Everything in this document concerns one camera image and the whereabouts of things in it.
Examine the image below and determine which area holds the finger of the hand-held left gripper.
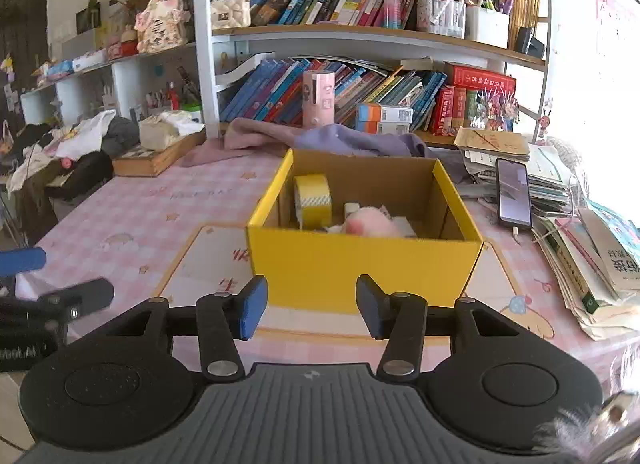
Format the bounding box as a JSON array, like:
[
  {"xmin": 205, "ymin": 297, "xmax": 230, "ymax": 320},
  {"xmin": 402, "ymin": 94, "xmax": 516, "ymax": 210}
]
[
  {"xmin": 0, "ymin": 247, "xmax": 47, "ymax": 276},
  {"xmin": 37, "ymin": 278, "xmax": 115, "ymax": 319}
]

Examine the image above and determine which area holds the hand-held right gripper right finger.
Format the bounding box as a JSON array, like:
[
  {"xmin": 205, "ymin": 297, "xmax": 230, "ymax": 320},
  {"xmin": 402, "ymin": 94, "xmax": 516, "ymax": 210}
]
[{"xmin": 356, "ymin": 274, "xmax": 538, "ymax": 381}]

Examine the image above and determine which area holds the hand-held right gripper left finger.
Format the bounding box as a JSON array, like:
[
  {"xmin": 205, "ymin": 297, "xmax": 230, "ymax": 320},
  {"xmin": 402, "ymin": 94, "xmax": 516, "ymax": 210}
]
[{"xmin": 92, "ymin": 275, "xmax": 269, "ymax": 381}]

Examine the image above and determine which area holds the yellow cardboard box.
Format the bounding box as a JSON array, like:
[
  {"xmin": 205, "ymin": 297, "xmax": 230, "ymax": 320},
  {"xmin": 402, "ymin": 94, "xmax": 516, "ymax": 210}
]
[{"xmin": 246, "ymin": 147, "xmax": 484, "ymax": 316}]

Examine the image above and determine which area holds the pink pig plush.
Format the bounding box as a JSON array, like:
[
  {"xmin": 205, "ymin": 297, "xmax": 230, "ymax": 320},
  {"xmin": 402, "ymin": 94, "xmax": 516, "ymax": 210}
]
[{"xmin": 341, "ymin": 207, "xmax": 403, "ymax": 237}]

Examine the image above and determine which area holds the yellow tape roll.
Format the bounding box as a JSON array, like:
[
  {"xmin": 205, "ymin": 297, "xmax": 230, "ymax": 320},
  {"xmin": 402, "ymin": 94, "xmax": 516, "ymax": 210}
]
[{"xmin": 293, "ymin": 173, "xmax": 334, "ymax": 230}]

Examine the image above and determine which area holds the pink cylindrical container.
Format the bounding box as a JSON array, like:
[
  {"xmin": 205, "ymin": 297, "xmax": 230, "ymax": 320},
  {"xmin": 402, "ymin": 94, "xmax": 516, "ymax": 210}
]
[{"xmin": 302, "ymin": 70, "xmax": 337, "ymax": 129}]

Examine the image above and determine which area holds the pile of clothes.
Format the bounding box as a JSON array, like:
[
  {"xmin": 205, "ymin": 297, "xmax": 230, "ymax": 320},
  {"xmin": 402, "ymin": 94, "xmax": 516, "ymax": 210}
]
[{"xmin": 0, "ymin": 121, "xmax": 66, "ymax": 245}]

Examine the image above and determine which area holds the pink checked tablecloth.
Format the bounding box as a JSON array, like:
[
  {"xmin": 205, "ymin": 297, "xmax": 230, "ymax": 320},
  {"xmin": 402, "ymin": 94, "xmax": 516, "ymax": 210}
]
[{"xmin": 15, "ymin": 136, "xmax": 640, "ymax": 395}]

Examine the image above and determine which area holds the white t-shirt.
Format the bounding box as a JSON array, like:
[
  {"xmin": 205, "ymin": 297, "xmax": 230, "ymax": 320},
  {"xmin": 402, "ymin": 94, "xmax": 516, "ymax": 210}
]
[{"xmin": 55, "ymin": 110, "xmax": 118, "ymax": 161}]

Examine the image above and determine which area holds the wooden chess box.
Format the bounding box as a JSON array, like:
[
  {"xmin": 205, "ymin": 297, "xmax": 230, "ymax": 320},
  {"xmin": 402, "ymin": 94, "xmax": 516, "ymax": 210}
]
[{"xmin": 112, "ymin": 130, "xmax": 207, "ymax": 178}]

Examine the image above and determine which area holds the dark grey garment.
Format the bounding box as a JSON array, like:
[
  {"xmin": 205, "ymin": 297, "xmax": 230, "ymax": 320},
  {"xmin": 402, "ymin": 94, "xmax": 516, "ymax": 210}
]
[{"xmin": 100, "ymin": 115, "xmax": 141, "ymax": 160}]

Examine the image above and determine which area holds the pink purple cloth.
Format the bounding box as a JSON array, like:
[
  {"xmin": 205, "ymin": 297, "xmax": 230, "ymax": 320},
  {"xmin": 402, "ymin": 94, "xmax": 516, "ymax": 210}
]
[{"xmin": 180, "ymin": 117, "xmax": 428, "ymax": 167}]

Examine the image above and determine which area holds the orange blue medicine box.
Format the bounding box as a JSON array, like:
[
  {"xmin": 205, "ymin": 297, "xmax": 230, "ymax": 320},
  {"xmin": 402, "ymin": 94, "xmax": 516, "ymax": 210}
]
[
  {"xmin": 356, "ymin": 103, "xmax": 415, "ymax": 122},
  {"xmin": 357, "ymin": 119, "xmax": 412, "ymax": 136}
]

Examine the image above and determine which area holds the black smartphone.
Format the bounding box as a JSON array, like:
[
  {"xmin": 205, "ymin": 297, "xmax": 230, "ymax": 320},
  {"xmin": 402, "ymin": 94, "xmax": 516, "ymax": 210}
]
[{"xmin": 495, "ymin": 158, "xmax": 533, "ymax": 231}]

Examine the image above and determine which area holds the blue tissue pack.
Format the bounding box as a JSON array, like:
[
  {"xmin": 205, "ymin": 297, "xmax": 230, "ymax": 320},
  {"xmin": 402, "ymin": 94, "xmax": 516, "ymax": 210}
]
[{"xmin": 46, "ymin": 60, "xmax": 76, "ymax": 81}]

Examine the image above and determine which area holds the brown paper envelope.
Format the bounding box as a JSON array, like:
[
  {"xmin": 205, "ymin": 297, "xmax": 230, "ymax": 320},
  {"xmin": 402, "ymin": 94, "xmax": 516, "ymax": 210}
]
[{"xmin": 454, "ymin": 126, "xmax": 531, "ymax": 162}]

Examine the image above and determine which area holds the row of thick dictionaries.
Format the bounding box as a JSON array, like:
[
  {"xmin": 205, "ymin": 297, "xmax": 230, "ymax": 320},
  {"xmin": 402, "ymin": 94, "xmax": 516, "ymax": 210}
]
[{"xmin": 429, "ymin": 85, "xmax": 478, "ymax": 136}]

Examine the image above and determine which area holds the white flat box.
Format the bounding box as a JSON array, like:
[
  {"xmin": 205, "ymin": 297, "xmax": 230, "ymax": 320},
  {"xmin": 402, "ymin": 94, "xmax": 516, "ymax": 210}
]
[{"xmin": 72, "ymin": 49, "xmax": 108, "ymax": 72}]

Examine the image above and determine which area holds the pile of books and papers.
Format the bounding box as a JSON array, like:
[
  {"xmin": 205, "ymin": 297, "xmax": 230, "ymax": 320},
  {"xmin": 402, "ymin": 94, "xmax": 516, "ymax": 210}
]
[{"xmin": 460, "ymin": 144, "xmax": 640, "ymax": 342}]

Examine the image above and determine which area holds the colourful figure stand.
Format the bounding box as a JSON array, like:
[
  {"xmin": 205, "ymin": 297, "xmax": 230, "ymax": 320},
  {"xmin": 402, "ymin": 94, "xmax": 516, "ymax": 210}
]
[{"xmin": 475, "ymin": 88, "xmax": 519, "ymax": 132}]

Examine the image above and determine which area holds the red lidded jar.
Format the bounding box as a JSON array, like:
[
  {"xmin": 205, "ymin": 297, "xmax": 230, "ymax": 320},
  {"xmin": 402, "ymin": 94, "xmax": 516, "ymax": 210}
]
[{"xmin": 120, "ymin": 24, "xmax": 140, "ymax": 57}]

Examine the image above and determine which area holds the red book box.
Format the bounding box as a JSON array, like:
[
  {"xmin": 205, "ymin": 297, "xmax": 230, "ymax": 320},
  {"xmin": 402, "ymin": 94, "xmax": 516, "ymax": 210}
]
[{"xmin": 444, "ymin": 62, "xmax": 517, "ymax": 92}]

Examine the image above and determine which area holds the white bookshelf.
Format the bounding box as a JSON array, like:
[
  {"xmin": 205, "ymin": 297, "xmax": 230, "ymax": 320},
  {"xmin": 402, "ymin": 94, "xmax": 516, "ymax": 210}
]
[{"xmin": 20, "ymin": 0, "xmax": 553, "ymax": 145}]

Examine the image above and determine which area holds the pink white figurine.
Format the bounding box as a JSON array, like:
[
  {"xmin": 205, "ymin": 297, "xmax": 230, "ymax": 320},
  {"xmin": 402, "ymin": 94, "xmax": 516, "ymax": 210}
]
[{"xmin": 134, "ymin": 0, "xmax": 191, "ymax": 54}]

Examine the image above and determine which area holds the white quilted handbag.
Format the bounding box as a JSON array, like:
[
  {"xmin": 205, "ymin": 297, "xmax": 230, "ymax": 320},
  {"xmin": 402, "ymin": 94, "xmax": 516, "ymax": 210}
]
[{"xmin": 210, "ymin": 0, "xmax": 252, "ymax": 30}]

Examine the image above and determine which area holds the clear pen holder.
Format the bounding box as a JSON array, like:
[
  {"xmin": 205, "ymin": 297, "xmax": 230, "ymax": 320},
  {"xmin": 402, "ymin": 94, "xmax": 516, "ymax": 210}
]
[{"xmin": 416, "ymin": 0, "xmax": 467, "ymax": 39}]

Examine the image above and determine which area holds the white pen holder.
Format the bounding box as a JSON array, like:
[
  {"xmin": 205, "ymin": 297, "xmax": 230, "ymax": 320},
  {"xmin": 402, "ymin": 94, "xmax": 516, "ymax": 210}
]
[{"xmin": 465, "ymin": 0, "xmax": 511, "ymax": 49}]

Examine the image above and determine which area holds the black desk organiser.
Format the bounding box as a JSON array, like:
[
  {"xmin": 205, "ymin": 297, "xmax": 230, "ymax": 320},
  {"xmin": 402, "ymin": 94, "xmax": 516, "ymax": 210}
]
[{"xmin": 515, "ymin": 26, "xmax": 546, "ymax": 60}]

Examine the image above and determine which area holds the row of yellow spine books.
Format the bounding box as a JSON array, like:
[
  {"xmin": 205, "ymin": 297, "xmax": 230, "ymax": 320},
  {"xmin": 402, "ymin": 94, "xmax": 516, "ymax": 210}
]
[{"xmin": 507, "ymin": 0, "xmax": 543, "ymax": 50}]

